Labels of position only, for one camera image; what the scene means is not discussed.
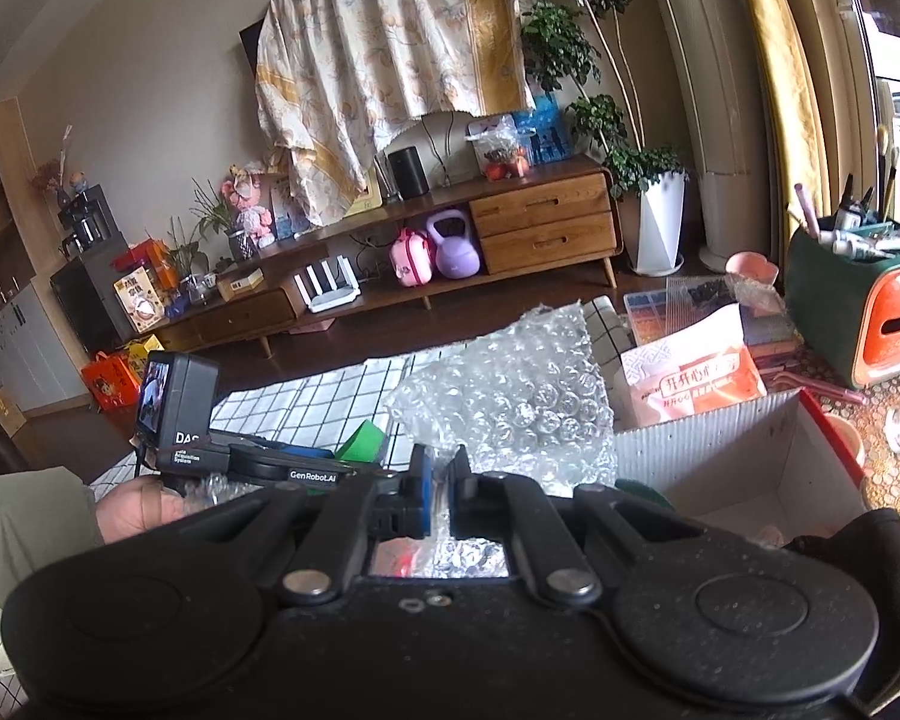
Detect yellow carton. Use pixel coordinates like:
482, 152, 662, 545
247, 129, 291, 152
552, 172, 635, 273
122, 336, 167, 374

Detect clear plastic box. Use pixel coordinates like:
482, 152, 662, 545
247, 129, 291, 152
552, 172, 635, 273
621, 276, 800, 350

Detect wooden wall shelf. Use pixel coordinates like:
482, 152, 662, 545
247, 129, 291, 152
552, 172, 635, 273
0, 100, 70, 422

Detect green indoor tree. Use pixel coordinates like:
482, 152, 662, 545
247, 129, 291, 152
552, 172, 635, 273
516, 0, 689, 197

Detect white planter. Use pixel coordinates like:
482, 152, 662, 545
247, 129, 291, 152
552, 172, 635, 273
628, 168, 689, 277

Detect printed face box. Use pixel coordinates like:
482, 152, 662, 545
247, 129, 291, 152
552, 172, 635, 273
113, 267, 167, 335

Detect person's left hand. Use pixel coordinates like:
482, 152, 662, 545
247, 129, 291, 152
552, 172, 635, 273
94, 476, 205, 545

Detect pink cup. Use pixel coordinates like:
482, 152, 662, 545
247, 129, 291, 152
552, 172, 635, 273
821, 415, 869, 470

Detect black television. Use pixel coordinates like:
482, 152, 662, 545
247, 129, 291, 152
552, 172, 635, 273
238, 17, 269, 81

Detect leafy plant in vase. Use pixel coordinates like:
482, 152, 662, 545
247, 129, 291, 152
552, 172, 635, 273
167, 216, 205, 308

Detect pink bowl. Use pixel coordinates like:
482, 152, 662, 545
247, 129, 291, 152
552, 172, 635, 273
723, 250, 782, 292

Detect bubble wrap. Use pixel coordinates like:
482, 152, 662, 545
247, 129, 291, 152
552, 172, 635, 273
385, 302, 621, 542

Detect gold patterned table mat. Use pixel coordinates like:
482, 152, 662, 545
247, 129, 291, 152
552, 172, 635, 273
750, 345, 900, 515

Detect white router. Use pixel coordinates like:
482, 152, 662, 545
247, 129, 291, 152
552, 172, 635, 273
293, 258, 362, 314

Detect black coffee machine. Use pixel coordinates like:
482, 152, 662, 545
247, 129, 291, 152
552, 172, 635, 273
57, 183, 130, 261

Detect wooden media cabinet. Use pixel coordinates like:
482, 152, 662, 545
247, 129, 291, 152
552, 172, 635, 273
145, 153, 625, 359

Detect red cardboard box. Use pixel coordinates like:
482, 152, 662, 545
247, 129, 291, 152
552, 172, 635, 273
613, 386, 869, 550

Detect bright green cloth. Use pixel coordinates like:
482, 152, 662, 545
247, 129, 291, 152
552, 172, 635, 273
335, 418, 389, 464

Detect small potted plant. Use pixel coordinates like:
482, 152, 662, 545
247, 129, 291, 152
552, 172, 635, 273
190, 178, 261, 264

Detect blue packet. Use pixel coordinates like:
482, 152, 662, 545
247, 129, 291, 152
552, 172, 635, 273
512, 93, 572, 164

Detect purple kettlebell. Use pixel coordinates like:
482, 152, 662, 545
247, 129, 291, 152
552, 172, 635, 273
425, 209, 483, 279

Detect pink toy case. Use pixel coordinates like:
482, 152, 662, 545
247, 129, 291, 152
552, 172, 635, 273
389, 228, 437, 288

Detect flower vase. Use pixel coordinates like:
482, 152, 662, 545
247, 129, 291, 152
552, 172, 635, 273
32, 126, 92, 209

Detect orange white snack bag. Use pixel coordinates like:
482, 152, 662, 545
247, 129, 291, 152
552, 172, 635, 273
617, 303, 768, 434

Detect yellow curtain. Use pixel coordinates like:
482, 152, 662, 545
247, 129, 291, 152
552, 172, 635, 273
726, 0, 812, 242

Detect bunch of brushes and pens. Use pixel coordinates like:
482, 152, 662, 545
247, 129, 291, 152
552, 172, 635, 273
793, 124, 900, 260

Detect floral sheet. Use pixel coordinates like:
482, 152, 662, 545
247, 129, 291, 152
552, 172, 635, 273
253, 0, 539, 227

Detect person's left forearm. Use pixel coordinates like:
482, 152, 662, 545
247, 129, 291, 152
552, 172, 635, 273
0, 465, 107, 592

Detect green and orange organizer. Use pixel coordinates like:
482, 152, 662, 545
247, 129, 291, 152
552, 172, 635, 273
783, 223, 900, 392

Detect pink doll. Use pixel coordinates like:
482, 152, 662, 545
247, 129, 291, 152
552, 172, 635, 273
220, 163, 278, 249

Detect picture box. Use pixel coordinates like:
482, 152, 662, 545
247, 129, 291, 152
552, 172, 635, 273
269, 180, 314, 239

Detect orange gift bag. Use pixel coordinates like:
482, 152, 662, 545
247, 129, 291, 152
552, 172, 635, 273
111, 238, 179, 293

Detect black low cabinet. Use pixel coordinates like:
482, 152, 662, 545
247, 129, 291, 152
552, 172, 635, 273
49, 243, 137, 355

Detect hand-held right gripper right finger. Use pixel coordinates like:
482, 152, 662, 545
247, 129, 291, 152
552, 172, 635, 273
448, 444, 692, 606

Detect small yellow box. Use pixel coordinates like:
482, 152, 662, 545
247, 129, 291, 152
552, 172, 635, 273
217, 269, 266, 302

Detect dark green face mask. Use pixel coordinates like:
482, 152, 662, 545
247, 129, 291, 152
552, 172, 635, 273
613, 477, 670, 505

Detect pink straw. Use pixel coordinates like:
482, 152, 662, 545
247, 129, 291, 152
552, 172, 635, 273
763, 366, 869, 406

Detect black cylinder speaker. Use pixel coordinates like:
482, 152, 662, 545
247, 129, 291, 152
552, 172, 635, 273
385, 145, 431, 200

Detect plastic bag of fruit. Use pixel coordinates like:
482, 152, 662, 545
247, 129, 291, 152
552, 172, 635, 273
463, 115, 535, 182

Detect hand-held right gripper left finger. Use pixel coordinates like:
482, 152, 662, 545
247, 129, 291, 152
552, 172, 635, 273
247, 444, 433, 605

